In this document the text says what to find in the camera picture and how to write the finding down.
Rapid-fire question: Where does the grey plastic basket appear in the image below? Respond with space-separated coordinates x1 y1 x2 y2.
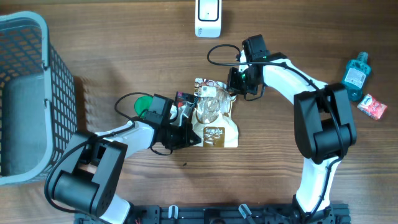
1 11 78 186

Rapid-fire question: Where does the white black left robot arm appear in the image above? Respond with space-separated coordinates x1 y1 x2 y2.
44 92 201 223

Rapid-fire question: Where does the white barcode scanner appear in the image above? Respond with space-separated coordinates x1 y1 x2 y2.
195 0 222 38

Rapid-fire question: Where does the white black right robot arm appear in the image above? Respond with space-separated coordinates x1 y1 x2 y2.
227 35 357 223

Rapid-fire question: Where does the blue mouthwash bottle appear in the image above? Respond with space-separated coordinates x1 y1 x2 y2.
341 52 371 101

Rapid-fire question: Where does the red tissue packet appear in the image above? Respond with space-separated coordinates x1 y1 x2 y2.
357 94 387 120

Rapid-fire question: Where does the black right camera cable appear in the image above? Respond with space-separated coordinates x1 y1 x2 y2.
206 44 343 224

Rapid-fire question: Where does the beige bread bag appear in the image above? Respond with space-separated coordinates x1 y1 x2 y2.
192 78 239 148

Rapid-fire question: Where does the black mounting rail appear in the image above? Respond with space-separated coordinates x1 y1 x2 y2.
73 203 351 224

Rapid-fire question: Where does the black red snack packet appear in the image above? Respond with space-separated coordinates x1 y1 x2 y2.
174 91 198 109

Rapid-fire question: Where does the green lid jar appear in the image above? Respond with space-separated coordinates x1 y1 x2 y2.
134 95 153 118

